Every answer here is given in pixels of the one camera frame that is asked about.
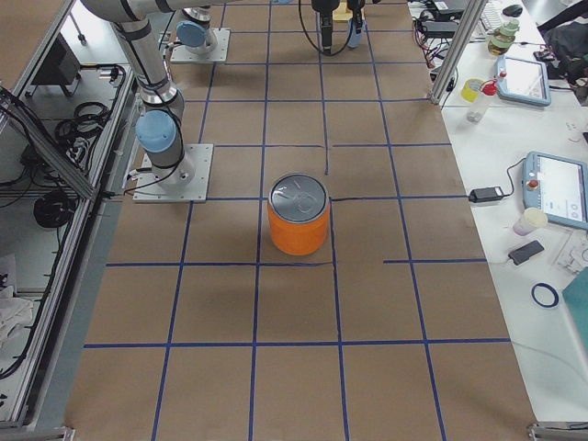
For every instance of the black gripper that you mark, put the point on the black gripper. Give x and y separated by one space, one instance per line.
325 25

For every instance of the light blue plastic cup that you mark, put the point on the light blue plastic cup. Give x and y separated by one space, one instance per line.
355 33

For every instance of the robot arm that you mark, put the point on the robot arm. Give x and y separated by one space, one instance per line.
129 19
199 16

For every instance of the white paper cup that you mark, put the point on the white paper cup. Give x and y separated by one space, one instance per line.
530 220

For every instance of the bamboo mug stand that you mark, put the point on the bamboo mug stand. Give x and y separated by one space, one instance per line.
342 13

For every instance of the yellow tape roll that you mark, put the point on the yellow tape roll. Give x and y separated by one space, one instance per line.
471 89

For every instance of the green lidded jar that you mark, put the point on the green lidded jar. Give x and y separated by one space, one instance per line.
503 37

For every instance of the small clear bottle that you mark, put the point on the small clear bottle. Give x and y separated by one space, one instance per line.
476 111

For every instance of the far teach pendant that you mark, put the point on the far teach pendant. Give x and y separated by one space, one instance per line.
522 81

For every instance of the teach pendant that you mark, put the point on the teach pendant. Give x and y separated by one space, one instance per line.
522 81
557 186

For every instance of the orange can with silver lid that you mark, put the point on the orange can with silver lid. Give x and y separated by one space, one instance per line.
298 211

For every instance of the black power brick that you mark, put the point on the black power brick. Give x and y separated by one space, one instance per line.
485 194

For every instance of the near teach pendant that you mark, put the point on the near teach pendant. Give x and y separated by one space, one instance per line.
557 186

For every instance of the black smartphone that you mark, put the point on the black smartphone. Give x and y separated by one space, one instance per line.
525 252

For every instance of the teal box corner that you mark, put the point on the teal box corner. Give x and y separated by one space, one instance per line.
575 296

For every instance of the aluminium frame post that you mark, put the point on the aluminium frame post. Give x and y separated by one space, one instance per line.
466 26

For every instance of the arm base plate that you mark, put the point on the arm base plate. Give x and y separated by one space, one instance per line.
198 45
188 182

